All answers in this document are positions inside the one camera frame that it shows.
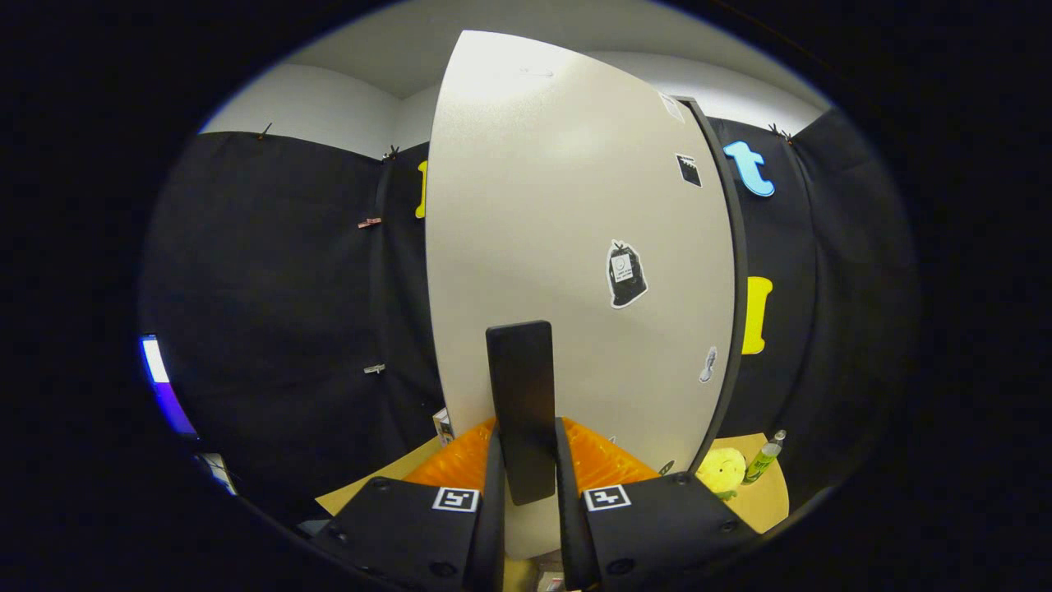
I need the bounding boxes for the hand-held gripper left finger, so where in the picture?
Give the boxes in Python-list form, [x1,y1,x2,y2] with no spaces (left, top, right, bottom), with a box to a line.
[316,418,506,592]

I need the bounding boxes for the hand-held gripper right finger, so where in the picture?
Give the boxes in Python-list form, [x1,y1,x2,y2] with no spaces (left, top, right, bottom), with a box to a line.
[555,417,759,592]

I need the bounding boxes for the green plastic bottle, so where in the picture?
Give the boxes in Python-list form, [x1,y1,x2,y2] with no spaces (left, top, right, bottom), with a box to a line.
[744,429,787,486]

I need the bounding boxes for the grey shoe cabinet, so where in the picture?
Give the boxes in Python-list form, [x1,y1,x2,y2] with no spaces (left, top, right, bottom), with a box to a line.
[674,96,750,474]

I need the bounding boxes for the black door handle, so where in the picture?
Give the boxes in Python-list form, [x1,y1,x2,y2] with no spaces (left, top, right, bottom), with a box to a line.
[486,321,557,506]

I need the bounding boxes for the black backdrop cloth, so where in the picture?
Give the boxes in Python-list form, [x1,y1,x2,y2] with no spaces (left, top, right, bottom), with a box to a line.
[140,107,917,527]

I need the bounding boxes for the yellow plush toy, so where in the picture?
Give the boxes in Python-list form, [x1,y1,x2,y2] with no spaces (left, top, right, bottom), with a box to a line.
[696,448,747,501]

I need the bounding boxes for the bright glowing panel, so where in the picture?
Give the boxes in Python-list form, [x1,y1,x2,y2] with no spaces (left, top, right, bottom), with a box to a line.
[138,333,198,437]

